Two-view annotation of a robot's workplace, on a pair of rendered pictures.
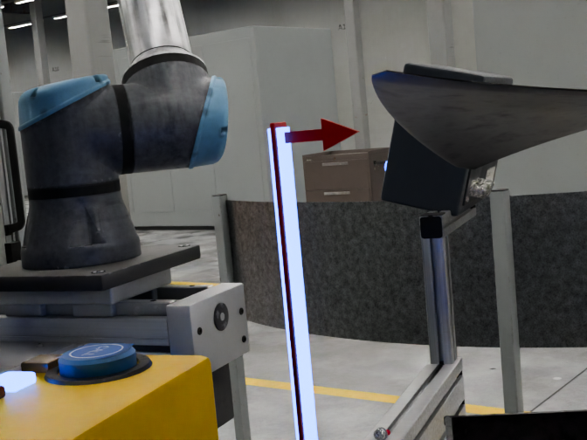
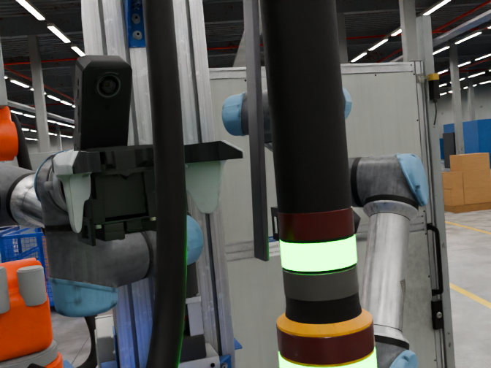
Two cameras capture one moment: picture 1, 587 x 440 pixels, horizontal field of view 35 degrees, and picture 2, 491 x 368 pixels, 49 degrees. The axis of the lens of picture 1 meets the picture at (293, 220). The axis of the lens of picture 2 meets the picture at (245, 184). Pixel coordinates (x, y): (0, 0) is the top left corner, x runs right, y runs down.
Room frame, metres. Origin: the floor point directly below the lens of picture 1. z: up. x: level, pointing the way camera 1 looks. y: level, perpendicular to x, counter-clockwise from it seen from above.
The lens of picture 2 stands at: (0.40, -0.48, 1.65)
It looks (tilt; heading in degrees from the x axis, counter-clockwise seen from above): 3 degrees down; 48
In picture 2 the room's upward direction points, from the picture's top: 5 degrees counter-clockwise
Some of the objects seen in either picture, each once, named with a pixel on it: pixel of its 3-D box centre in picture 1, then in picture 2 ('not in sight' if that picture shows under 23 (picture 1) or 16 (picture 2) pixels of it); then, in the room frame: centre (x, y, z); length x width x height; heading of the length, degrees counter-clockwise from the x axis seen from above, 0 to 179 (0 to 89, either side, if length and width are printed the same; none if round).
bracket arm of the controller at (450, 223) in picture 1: (450, 216); not in sight; (1.30, -0.22, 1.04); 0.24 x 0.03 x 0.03; 158
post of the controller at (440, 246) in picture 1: (438, 288); not in sight; (1.20, -0.18, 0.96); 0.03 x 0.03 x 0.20; 68
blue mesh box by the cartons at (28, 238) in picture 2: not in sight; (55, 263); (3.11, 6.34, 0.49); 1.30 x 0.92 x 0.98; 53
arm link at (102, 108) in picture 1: (72, 130); not in sight; (1.20, 0.27, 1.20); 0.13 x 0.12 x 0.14; 107
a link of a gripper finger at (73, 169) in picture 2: not in sight; (76, 193); (0.57, -0.10, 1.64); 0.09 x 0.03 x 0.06; 48
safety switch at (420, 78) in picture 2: not in sight; (429, 99); (2.63, 0.77, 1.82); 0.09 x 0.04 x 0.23; 158
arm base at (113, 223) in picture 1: (78, 221); not in sight; (1.20, 0.28, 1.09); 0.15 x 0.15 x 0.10
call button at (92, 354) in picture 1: (98, 363); not in sight; (0.48, 0.11, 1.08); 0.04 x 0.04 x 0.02
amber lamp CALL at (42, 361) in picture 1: (44, 363); not in sight; (0.49, 0.14, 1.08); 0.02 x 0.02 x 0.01; 68
